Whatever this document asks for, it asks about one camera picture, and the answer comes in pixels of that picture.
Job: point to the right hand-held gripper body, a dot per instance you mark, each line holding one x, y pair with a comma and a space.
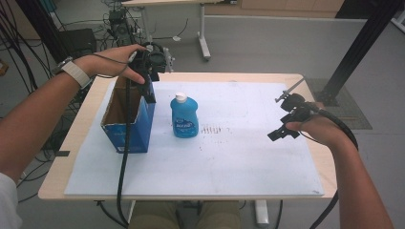
297, 106

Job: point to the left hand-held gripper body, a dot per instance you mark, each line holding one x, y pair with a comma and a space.
153, 62

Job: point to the blue cardboard box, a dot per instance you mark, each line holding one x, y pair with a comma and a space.
133, 127

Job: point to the blue dish soap bottle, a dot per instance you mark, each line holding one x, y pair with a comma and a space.
184, 116

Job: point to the person's right hand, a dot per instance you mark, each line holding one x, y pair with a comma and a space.
318, 130

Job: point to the person's left hand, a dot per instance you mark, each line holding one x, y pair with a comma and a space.
106, 63

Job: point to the white table mat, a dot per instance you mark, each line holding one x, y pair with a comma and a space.
238, 159

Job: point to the grey floor mat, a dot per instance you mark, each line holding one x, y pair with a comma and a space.
353, 114

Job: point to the white background desk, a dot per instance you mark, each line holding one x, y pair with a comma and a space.
203, 35

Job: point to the white band wristwatch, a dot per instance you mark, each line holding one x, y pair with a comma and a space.
74, 72

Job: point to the black box on floor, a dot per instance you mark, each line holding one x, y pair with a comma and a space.
78, 43

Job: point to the white table leg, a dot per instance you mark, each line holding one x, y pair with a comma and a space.
131, 211
261, 213

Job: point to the black metal pillar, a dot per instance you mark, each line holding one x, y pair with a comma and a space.
359, 44

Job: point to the wooden cabinet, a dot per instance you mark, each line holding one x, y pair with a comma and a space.
273, 8

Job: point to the person's legs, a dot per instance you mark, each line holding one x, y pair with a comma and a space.
219, 216

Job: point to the black tape strip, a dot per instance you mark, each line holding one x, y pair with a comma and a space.
62, 153

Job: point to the white shirt sleeve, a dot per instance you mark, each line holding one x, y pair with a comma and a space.
7, 203

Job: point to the camera device on stand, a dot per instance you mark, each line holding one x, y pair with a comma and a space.
120, 27

